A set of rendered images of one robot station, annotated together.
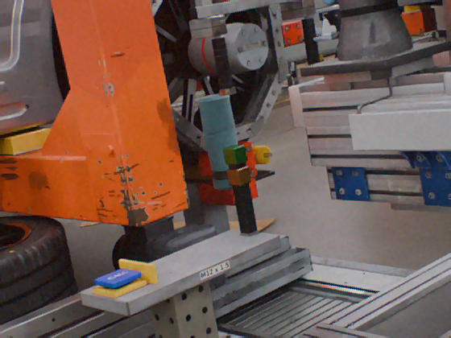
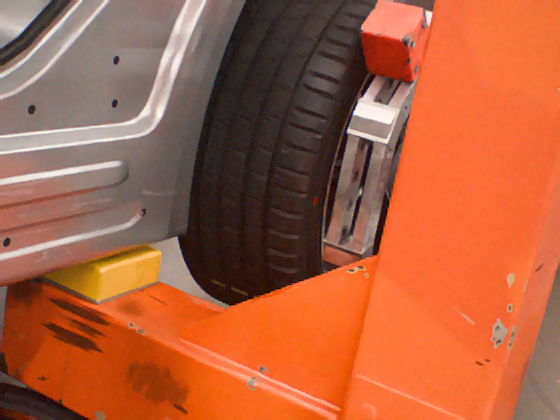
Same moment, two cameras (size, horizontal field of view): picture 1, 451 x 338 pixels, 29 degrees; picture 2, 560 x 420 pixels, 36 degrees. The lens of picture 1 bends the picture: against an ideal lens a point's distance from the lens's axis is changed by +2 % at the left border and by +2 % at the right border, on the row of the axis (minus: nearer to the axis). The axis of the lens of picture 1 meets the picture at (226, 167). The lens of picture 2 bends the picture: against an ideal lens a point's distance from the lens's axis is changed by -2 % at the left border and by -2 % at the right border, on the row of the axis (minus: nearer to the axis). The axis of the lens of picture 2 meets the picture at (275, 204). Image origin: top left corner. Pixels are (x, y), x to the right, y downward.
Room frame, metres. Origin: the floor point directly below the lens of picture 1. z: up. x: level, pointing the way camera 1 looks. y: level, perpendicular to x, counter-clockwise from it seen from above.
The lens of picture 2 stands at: (1.26, 0.77, 1.15)
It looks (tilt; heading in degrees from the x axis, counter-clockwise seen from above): 15 degrees down; 337
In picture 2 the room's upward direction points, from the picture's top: 11 degrees clockwise
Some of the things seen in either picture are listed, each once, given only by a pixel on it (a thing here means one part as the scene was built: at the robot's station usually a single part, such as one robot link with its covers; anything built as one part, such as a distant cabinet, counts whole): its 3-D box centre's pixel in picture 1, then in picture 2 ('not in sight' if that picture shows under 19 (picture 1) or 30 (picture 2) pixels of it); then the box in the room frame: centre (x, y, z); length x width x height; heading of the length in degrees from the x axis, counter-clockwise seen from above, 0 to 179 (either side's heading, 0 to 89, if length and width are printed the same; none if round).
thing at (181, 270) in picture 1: (185, 268); not in sight; (1.82, 0.13, 0.44); 0.43 x 0.17 x 0.03; 130
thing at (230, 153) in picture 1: (234, 154); not in sight; (1.95, -0.02, 0.64); 0.04 x 0.04 x 0.04; 40
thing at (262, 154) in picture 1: (238, 154); not in sight; (2.70, -0.04, 0.51); 0.29 x 0.06 x 0.06; 40
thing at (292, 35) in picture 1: (284, 35); not in sight; (2.76, -0.25, 0.85); 0.09 x 0.08 x 0.07; 130
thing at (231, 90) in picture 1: (222, 64); not in sight; (2.26, -0.04, 0.83); 0.04 x 0.04 x 0.16
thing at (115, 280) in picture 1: (118, 280); not in sight; (1.71, 0.26, 0.47); 0.07 x 0.07 x 0.02; 40
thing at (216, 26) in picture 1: (208, 26); not in sight; (2.28, -0.02, 0.93); 0.09 x 0.05 x 0.05; 40
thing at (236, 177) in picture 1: (238, 175); not in sight; (1.95, -0.02, 0.59); 0.04 x 0.04 x 0.04; 40
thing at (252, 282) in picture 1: (217, 278); not in sight; (2.68, 0.09, 0.13); 0.50 x 0.36 x 0.10; 130
